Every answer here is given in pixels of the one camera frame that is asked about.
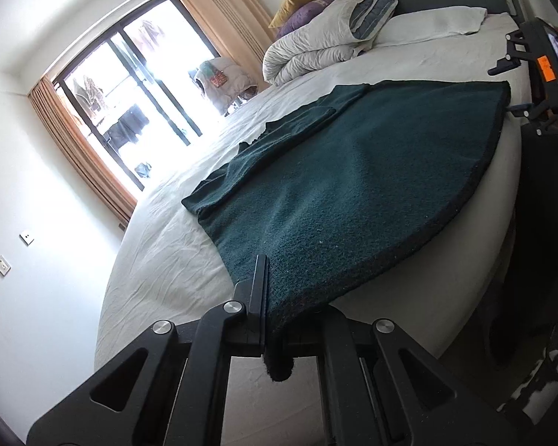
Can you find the white pillow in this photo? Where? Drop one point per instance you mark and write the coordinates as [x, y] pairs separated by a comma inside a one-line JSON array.
[[428, 25]]

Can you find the folded white grey duvet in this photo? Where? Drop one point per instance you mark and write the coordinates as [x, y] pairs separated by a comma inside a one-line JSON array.
[[316, 46]]

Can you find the yellow pillow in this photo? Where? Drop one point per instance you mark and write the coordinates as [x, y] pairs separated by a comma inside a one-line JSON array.
[[295, 4]]

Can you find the dark green sweater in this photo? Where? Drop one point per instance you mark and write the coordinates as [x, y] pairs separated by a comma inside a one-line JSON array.
[[353, 186]]

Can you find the bed with white sheet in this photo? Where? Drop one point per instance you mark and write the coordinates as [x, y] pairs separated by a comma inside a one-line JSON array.
[[167, 260]]

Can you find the beige curtain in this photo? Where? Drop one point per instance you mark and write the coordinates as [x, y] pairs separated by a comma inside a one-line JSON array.
[[223, 4], [81, 153]]

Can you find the hanging dark clothes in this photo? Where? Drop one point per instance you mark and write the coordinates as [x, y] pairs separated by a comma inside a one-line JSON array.
[[128, 128]]

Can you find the white wall socket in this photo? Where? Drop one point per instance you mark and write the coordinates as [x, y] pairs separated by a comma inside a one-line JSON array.
[[26, 237], [2, 265]]

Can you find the sliding glass door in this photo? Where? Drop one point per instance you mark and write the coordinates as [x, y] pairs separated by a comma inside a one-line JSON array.
[[167, 83]]

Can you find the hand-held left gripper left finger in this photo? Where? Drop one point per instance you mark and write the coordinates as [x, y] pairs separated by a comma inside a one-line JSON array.
[[255, 297]]

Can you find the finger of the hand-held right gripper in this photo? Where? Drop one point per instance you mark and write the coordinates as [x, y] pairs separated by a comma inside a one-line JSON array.
[[528, 111], [511, 53]]

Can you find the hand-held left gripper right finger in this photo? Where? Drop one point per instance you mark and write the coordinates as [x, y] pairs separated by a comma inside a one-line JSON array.
[[348, 339]]

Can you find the small dark garment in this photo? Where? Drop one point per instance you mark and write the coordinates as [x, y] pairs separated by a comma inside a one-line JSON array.
[[143, 170]]

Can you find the purple pillow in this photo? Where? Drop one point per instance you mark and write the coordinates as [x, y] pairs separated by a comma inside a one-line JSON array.
[[304, 16]]

